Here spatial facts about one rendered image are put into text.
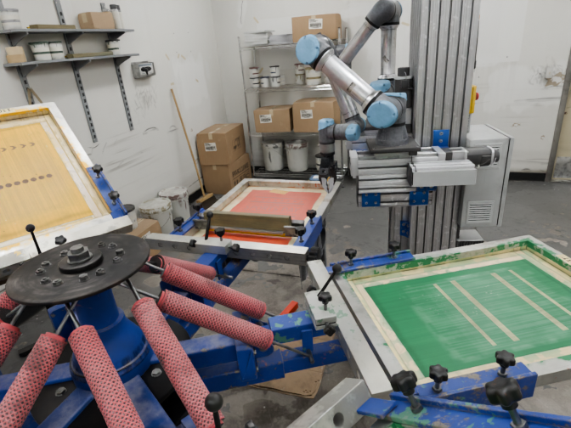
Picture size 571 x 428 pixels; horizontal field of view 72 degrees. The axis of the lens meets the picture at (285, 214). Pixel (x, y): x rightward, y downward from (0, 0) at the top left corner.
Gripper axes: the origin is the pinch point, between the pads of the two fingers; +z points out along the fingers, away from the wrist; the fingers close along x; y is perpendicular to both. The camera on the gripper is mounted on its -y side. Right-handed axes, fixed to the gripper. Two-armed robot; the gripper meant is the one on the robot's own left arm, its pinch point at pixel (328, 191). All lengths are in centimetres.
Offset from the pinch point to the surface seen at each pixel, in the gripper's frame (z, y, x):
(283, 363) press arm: 7, -103, -11
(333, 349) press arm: 7, -95, -23
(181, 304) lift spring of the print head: -22, -118, 5
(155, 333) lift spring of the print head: -23, -129, 4
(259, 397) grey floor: 102, -46, 32
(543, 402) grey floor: 103, -13, -107
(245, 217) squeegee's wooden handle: -3.5, -40.2, 27.0
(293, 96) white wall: 9, 330, 125
